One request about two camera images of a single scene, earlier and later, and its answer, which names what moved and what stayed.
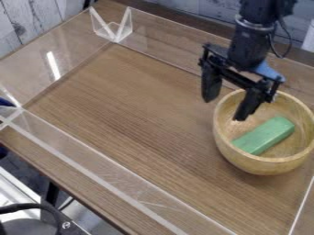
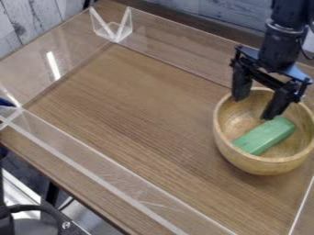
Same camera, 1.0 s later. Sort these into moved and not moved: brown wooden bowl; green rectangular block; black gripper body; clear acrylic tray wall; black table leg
Moved: black gripper body
Not moved: green rectangular block; black table leg; brown wooden bowl; clear acrylic tray wall
